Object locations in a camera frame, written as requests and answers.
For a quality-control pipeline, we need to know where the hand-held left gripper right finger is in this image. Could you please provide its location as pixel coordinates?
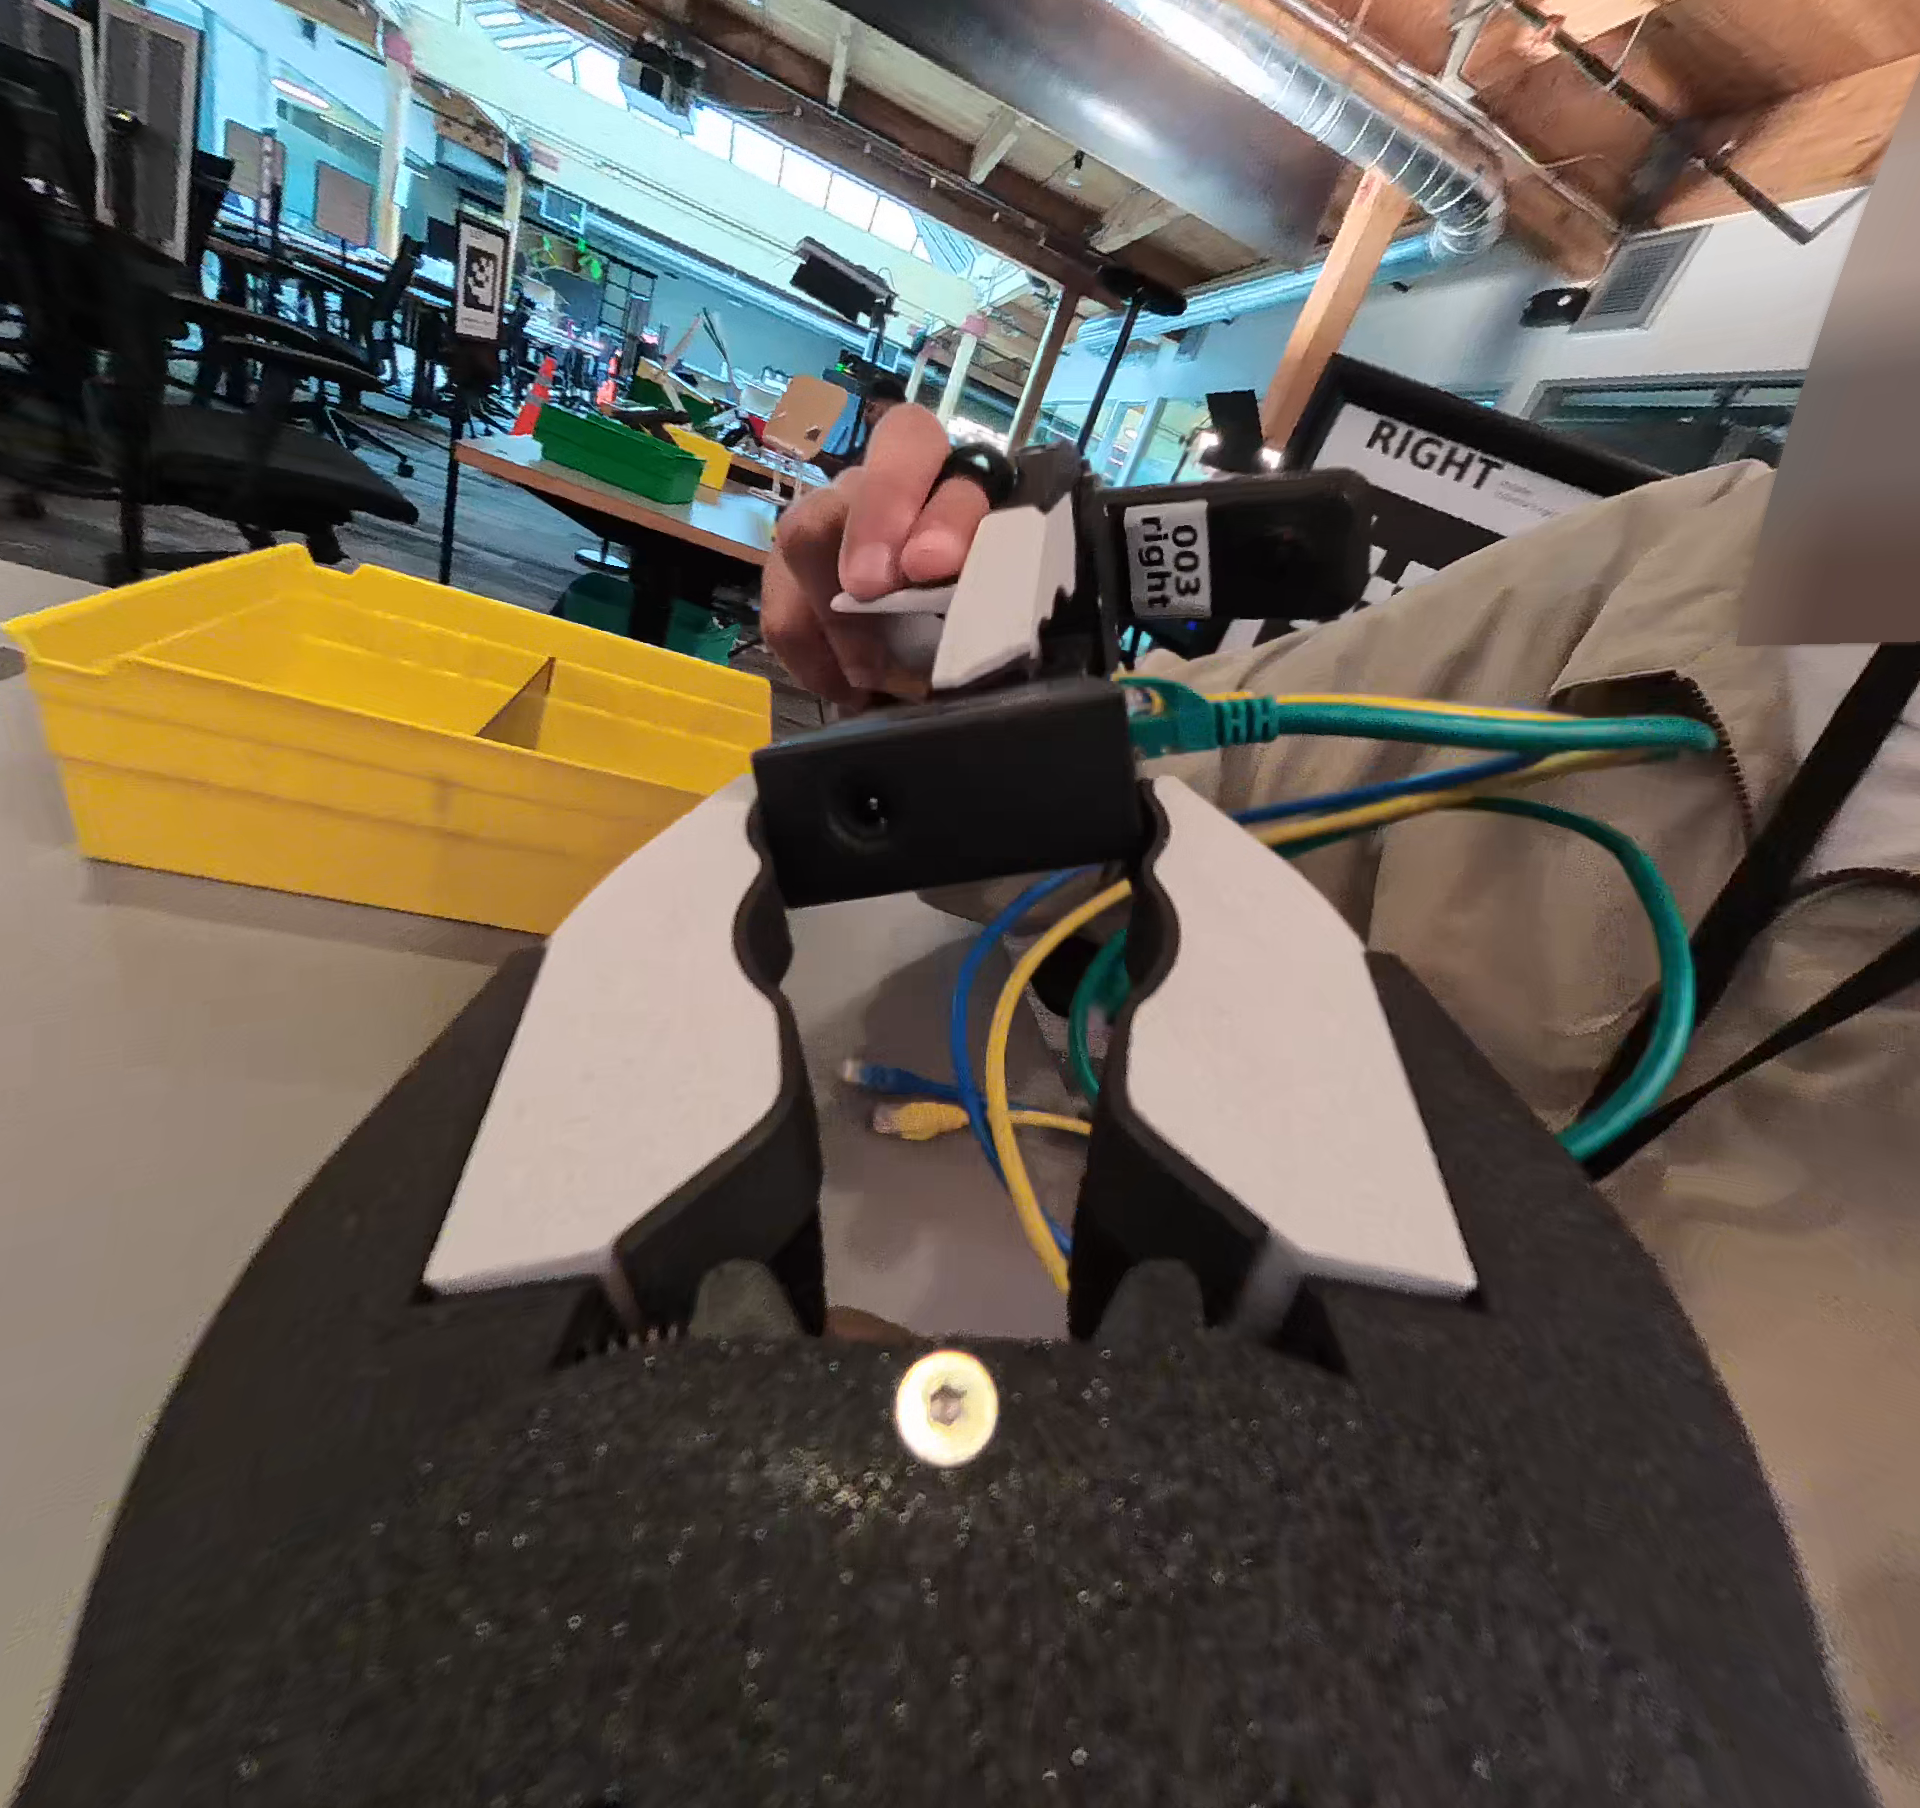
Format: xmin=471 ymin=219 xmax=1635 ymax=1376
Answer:
xmin=1065 ymin=776 xmax=1478 ymax=1340

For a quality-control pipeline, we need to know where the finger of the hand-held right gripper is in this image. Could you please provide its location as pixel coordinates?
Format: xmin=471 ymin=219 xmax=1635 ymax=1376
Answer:
xmin=929 ymin=498 xmax=1084 ymax=695
xmin=829 ymin=577 xmax=963 ymax=706

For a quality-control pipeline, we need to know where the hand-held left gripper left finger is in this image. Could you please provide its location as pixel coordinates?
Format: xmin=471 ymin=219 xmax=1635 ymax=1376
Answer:
xmin=423 ymin=774 xmax=831 ymax=1338

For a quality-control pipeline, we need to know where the black network switch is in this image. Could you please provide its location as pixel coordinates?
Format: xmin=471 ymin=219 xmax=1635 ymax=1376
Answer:
xmin=749 ymin=679 xmax=1153 ymax=915

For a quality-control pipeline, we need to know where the green ethernet cable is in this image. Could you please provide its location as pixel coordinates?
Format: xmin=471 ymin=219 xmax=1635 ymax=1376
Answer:
xmin=1070 ymin=682 xmax=1723 ymax=1166

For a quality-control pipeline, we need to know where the blue ethernet cable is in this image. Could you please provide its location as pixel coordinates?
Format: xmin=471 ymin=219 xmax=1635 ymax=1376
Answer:
xmin=844 ymin=750 xmax=1567 ymax=1260

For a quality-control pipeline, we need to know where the yellow ethernet cable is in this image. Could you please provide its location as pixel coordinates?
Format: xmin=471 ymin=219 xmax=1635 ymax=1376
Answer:
xmin=872 ymin=695 xmax=1681 ymax=1297

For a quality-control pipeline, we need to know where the person's right forearm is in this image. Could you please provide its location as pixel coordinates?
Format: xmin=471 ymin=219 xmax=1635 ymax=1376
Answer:
xmin=1116 ymin=463 xmax=1876 ymax=970

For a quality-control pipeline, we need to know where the person's right hand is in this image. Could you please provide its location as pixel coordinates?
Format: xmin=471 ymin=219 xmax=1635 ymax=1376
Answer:
xmin=760 ymin=406 xmax=996 ymax=706

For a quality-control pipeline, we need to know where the black framed marker sign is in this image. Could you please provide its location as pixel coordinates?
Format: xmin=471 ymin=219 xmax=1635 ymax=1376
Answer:
xmin=1283 ymin=353 xmax=1668 ymax=624

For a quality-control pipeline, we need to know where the light wooden chair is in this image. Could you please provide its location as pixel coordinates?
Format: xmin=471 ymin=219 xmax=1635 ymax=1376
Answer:
xmin=765 ymin=375 xmax=849 ymax=464

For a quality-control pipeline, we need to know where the green crate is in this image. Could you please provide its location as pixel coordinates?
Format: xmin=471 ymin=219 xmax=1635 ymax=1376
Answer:
xmin=561 ymin=571 xmax=744 ymax=666

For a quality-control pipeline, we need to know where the wooden work table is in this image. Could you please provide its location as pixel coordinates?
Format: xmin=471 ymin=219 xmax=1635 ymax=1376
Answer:
xmin=455 ymin=435 xmax=788 ymax=641

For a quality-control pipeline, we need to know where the green plastic bin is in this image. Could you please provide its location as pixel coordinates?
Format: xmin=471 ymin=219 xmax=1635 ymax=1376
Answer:
xmin=534 ymin=403 xmax=707 ymax=507

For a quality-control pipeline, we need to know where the black hanging monitor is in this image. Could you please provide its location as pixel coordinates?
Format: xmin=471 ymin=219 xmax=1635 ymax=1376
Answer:
xmin=790 ymin=239 xmax=897 ymax=317

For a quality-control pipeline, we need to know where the yellow plastic bin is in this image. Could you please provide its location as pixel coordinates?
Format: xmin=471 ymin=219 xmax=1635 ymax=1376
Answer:
xmin=0 ymin=543 xmax=775 ymax=940

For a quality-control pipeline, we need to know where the marker tag sign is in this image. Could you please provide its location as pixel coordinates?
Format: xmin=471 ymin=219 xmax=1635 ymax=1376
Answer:
xmin=452 ymin=211 xmax=515 ymax=338

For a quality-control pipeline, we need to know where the beige jacket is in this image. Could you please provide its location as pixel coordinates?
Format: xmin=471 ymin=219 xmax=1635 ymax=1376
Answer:
xmin=1350 ymin=729 xmax=1920 ymax=1808

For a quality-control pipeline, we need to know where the black office chair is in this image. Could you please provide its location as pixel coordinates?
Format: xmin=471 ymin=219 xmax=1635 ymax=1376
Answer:
xmin=91 ymin=150 xmax=423 ymax=587

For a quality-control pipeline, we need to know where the grey vented unit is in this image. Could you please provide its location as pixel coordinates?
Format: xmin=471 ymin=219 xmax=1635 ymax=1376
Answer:
xmin=93 ymin=0 xmax=204 ymax=262

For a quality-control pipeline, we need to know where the wooden post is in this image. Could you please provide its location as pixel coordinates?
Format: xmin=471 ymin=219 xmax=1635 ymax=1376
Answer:
xmin=1257 ymin=170 xmax=1415 ymax=458

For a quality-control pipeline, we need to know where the silver ventilation duct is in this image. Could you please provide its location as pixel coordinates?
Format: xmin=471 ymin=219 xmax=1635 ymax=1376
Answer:
xmin=929 ymin=0 xmax=1510 ymax=263

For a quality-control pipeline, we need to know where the grey wall vent grille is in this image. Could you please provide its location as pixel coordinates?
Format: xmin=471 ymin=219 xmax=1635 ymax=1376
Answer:
xmin=1572 ymin=224 xmax=1713 ymax=332

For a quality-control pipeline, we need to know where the black strap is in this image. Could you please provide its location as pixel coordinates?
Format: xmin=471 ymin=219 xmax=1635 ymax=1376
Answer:
xmin=1580 ymin=638 xmax=1920 ymax=1185

